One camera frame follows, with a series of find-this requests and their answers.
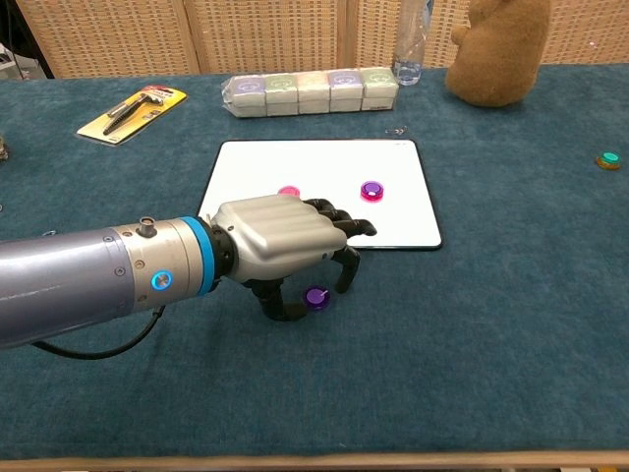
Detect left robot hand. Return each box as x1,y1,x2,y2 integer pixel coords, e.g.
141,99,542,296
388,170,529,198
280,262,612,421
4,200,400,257
208,194,378,324

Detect white magnetic board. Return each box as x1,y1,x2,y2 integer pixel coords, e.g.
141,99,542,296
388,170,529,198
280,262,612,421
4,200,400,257
196,139,443,252

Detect wrapped pack of pastel boxes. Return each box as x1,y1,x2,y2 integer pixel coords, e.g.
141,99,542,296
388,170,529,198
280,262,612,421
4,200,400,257
219,67,400,119

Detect teal table cloth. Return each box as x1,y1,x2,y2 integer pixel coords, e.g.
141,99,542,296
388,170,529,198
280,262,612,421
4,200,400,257
0,63,629,461

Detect razor in yellow blister pack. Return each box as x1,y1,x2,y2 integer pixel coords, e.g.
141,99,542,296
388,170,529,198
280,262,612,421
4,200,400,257
76,85,189,147

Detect clear plastic water bottle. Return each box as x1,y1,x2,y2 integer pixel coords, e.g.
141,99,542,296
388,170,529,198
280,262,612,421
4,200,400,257
391,0,435,88

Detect wicker folding screen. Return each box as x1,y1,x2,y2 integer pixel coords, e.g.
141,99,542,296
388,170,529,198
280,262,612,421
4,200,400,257
14,0,629,80

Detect brown plush toy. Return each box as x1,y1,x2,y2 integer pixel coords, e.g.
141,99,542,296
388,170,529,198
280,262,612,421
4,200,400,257
444,0,551,108

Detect black diagonal pole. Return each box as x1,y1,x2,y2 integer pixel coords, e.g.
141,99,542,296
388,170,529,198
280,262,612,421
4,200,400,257
9,0,55,80

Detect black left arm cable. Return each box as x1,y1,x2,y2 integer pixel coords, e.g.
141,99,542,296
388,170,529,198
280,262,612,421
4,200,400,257
31,304,168,360

